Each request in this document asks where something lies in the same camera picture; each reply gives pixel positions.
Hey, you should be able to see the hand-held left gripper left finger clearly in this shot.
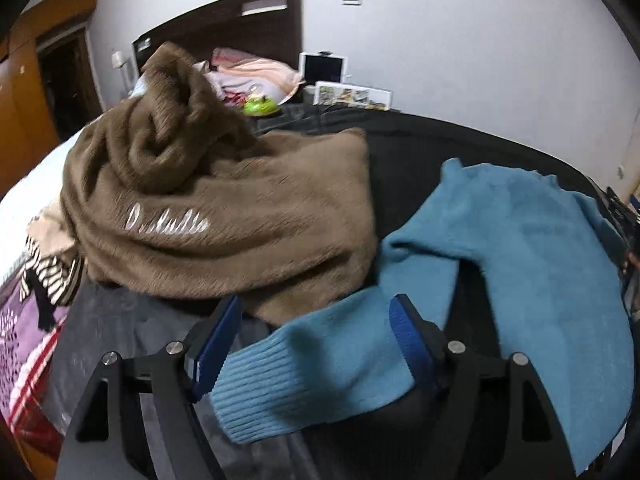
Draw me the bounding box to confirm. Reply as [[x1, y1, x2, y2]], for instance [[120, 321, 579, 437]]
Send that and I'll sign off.
[[55, 294, 244, 480]]

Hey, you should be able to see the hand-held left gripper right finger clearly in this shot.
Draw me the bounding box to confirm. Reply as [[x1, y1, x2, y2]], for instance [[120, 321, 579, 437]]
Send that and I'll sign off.
[[388, 294, 577, 480]]

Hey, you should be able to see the blue knit sweater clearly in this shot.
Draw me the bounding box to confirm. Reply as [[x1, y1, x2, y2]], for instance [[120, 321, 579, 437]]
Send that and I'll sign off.
[[209, 158, 635, 478]]

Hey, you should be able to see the brown fuzzy garment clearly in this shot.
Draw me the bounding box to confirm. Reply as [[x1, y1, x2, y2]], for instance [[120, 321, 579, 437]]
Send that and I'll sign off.
[[59, 42, 379, 326]]

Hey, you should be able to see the striped garment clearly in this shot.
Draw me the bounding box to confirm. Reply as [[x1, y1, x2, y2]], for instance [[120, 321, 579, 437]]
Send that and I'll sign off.
[[20, 237, 86, 331]]

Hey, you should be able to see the black cloth sheet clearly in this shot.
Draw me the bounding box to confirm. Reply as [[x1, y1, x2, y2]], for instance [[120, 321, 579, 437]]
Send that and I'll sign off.
[[50, 104, 640, 480]]

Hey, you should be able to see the purple patterned bedsheet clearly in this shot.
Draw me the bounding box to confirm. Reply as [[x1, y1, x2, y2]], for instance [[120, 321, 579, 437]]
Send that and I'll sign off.
[[0, 280, 71, 461]]

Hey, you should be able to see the beige cloth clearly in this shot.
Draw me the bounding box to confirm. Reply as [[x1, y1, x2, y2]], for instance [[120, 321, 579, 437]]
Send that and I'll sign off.
[[27, 200, 76, 261]]

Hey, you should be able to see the green toy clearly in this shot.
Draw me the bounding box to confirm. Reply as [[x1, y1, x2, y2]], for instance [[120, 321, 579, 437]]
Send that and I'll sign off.
[[242, 91, 279, 117]]

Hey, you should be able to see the white bed sheet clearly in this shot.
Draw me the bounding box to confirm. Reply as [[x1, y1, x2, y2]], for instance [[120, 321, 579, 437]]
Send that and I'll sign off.
[[0, 115, 103, 281]]

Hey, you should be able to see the light floral blanket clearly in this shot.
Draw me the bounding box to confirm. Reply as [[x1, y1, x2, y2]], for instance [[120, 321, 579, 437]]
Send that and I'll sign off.
[[202, 67, 261, 108]]

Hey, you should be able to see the pink pillow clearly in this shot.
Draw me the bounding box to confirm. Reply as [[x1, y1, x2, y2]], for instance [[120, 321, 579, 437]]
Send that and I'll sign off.
[[192, 47, 303, 106]]

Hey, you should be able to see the white tablet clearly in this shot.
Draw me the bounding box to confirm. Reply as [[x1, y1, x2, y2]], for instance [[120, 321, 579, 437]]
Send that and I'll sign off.
[[298, 51, 347, 86]]

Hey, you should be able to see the white bedside lamp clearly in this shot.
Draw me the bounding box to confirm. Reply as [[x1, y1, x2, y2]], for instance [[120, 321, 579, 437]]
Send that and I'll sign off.
[[111, 50, 138, 97]]

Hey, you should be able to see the dark wooden headboard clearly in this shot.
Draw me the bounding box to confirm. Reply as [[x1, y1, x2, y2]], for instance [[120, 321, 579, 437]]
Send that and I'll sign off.
[[132, 0, 304, 106]]

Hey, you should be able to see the wooden wardrobe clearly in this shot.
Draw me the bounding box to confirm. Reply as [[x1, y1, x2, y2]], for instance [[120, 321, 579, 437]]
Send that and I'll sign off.
[[0, 0, 103, 201]]

